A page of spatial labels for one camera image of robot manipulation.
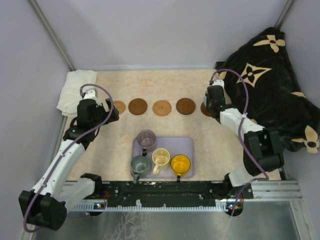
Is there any dark wooden coaster back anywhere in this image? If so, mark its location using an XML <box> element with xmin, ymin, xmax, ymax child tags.
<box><xmin>200</xmin><ymin>102</ymin><xmax>212</xmax><ymax>117</ymax></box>

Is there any woven rattan coaster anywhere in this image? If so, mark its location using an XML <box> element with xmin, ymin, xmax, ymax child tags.
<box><xmin>113</xmin><ymin>100</ymin><xmax>126</xmax><ymax>115</ymax></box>
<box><xmin>152</xmin><ymin>100</ymin><xmax>172</xmax><ymax>117</ymax></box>

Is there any white mug blue handle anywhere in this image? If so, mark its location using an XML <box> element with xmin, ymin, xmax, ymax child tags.
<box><xmin>203</xmin><ymin>90</ymin><xmax>208</xmax><ymax>108</ymax></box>

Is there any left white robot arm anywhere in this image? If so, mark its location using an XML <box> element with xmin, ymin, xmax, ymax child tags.
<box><xmin>18</xmin><ymin>97</ymin><xmax>119</xmax><ymax>233</ymax></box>

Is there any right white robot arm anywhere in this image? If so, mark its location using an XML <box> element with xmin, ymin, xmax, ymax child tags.
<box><xmin>204</xmin><ymin>85</ymin><xmax>284</xmax><ymax>198</ymax></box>

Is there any white folded cloth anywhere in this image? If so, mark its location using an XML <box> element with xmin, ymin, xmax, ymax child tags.
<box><xmin>56</xmin><ymin>69</ymin><xmax>98</xmax><ymax>117</ymax></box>

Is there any black floral blanket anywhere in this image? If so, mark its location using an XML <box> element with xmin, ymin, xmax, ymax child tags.
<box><xmin>215</xmin><ymin>27</ymin><xmax>320</xmax><ymax>154</ymax></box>

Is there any smoky purple glass mug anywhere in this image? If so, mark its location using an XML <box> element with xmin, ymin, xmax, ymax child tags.
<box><xmin>136</xmin><ymin>130</ymin><xmax>157</xmax><ymax>157</ymax></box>

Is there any grey green mug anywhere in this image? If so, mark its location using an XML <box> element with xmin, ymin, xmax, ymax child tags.
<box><xmin>130</xmin><ymin>155</ymin><xmax>152</xmax><ymax>184</ymax></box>

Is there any amber yellow glass mug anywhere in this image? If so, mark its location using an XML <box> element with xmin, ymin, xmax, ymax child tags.
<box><xmin>170</xmin><ymin>154</ymin><xmax>191</xmax><ymax>183</ymax></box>

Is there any cream yellow mug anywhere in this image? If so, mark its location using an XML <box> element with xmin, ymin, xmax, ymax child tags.
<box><xmin>151</xmin><ymin>148</ymin><xmax>171</xmax><ymax>175</ymax></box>

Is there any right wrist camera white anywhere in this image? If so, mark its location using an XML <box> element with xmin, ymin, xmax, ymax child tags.
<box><xmin>210</xmin><ymin>79</ymin><xmax>225</xmax><ymax>89</ymax></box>

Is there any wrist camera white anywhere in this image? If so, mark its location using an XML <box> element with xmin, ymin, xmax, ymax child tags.
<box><xmin>210</xmin><ymin>79</ymin><xmax>225</xmax><ymax>89</ymax></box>
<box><xmin>82</xmin><ymin>88</ymin><xmax>102</xmax><ymax>106</ymax></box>

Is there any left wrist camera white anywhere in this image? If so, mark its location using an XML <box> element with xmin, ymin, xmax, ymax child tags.
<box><xmin>82</xmin><ymin>88</ymin><xmax>102</xmax><ymax>106</ymax></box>

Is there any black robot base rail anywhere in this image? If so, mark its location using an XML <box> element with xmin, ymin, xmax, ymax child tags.
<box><xmin>82</xmin><ymin>178</ymin><xmax>253</xmax><ymax>216</ymax></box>

